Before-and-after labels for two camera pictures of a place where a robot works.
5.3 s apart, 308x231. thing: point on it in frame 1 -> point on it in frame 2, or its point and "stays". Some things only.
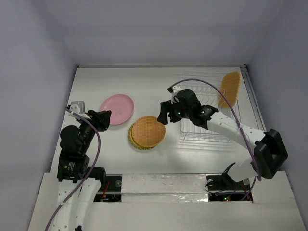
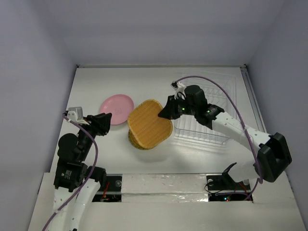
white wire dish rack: (206, 87) stays
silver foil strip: (164, 187) stays
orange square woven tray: (230, 86) -> (147, 127)
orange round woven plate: (147, 132) -> (134, 141)
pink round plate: (121, 106) stays
